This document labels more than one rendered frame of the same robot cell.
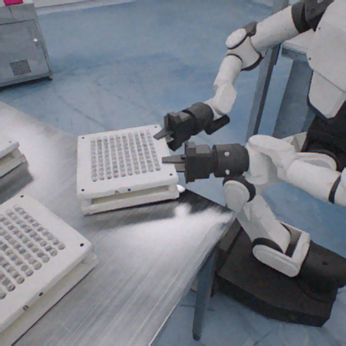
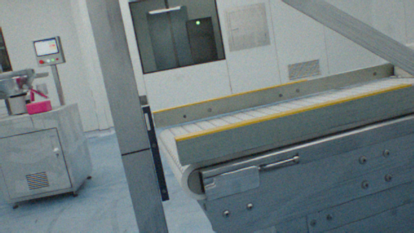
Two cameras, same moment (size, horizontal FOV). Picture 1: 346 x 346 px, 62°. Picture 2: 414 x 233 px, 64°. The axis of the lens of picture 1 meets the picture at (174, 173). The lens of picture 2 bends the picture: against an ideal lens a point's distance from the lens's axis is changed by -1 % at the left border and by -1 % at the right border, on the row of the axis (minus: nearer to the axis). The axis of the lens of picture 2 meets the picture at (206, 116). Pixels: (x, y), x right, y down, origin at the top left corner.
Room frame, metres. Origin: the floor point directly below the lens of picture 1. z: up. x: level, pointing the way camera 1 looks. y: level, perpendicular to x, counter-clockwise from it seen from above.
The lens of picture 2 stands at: (1.25, -1.04, 0.97)
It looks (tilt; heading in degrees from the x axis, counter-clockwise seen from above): 10 degrees down; 29
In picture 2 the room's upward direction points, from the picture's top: 10 degrees counter-clockwise
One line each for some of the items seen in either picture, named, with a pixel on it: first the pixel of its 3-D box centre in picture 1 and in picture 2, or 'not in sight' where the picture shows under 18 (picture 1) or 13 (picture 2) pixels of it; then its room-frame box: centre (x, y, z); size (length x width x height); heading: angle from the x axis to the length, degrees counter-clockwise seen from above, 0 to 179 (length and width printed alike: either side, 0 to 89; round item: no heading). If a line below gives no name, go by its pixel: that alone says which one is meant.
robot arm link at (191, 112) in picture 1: (184, 124); not in sight; (0.75, -0.03, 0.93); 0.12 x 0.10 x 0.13; 135
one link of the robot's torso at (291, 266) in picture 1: (281, 245); not in sight; (0.75, -0.49, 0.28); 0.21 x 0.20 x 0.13; 57
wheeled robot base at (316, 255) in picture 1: (270, 252); not in sight; (0.76, -0.47, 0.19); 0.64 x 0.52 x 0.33; 57
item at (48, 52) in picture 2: not in sight; (54, 72); (3.34, 1.60, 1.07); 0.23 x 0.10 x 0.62; 122
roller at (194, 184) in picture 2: not in sight; (182, 156); (1.69, -0.74, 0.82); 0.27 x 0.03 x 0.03; 42
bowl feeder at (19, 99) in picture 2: not in sight; (24, 91); (3.13, 1.77, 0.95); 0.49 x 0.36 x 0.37; 122
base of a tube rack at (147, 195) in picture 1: (127, 171); not in sight; (0.60, 0.13, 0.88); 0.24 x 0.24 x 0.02; 13
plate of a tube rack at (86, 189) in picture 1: (123, 157); not in sight; (0.60, 0.13, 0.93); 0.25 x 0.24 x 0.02; 13
